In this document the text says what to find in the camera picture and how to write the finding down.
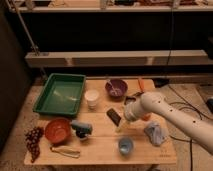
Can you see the orange carrot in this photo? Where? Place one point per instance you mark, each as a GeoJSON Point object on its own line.
{"type": "Point", "coordinates": [141, 84]}

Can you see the metal clip tool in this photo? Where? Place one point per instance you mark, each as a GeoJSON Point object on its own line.
{"type": "Point", "coordinates": [66, 151]}

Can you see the green plastic tray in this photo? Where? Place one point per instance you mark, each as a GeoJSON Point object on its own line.
{"type": "Point", "coordinates": [61, 95]}

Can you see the blue crumpled cloth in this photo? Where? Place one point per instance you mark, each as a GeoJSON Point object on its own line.
{"type": "Point", "coordinates": [156, 134]}

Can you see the purple bowl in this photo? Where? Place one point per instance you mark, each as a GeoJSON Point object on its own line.
{"type": "Point", "coordinates": [120, 86]}

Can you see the orange fruit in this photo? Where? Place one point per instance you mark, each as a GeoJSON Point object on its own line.
{"type": "Point", "coordinates": [146, 117]}

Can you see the blue scrub brush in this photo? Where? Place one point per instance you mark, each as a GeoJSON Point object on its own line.
{"type": "Point", "coordinates": [81, 129]}

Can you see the wooden shelf rack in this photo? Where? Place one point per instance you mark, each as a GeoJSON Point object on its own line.
{"type": "Point", "coordinates": [99, 33]}

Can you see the white paper cup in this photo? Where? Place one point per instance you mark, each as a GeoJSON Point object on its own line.
{"type": "Point", "coordinates": [91, 97]}

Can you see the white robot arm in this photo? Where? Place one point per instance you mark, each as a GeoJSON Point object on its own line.
{"type": "Point", "coordinates": [154, 102]}

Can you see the spoon in purple bowl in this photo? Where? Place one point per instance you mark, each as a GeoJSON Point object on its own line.
{"type": "Point", "coordinates": [114, 90]}

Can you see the orange bowl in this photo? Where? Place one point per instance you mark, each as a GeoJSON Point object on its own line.
{"type": "Point", "coordinates": [58, 130]}

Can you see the small dark square dish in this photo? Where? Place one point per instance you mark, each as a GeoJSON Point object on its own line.
{"type": "Point", "coordinates": [129, 99]}

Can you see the bunch of dark grapes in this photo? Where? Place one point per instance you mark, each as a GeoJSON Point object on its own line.
{"type": "Point", "coordinates": [32, 139]}

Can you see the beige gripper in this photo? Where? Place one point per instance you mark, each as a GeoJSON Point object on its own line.
{"type": "Point", "coordinates": [122, 125]}

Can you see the small blue cup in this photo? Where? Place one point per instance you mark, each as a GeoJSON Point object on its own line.
{"type": "Point", "coordinates": [125, 145]}

